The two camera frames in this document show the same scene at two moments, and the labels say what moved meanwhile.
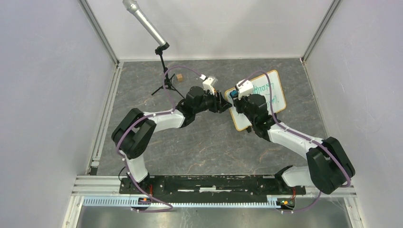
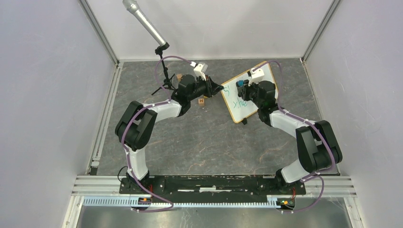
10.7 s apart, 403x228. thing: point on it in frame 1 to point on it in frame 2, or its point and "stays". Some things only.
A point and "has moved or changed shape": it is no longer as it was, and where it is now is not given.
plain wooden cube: x=179 y=77 stays
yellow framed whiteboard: x=260 y=86 has moved or changed shape
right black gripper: x=238 y=102 to x=244 y=90
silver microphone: x=132 y=6 stays
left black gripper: x=220 y=104 to x=212 y=88
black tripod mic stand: x=167 y=81 stays
